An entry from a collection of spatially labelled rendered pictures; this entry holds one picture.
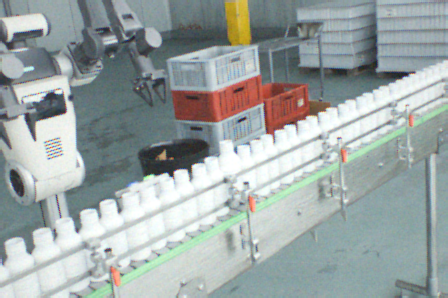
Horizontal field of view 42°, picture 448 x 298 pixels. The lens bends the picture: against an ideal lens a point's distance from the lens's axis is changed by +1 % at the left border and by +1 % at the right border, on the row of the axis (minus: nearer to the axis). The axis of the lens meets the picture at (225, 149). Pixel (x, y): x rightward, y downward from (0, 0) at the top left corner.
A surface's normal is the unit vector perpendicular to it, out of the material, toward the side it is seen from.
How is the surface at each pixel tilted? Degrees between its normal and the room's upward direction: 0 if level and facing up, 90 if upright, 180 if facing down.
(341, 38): 90
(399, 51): 89
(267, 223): 90
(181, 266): 90
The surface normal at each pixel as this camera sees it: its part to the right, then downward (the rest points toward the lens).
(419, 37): -0.66, 0.29
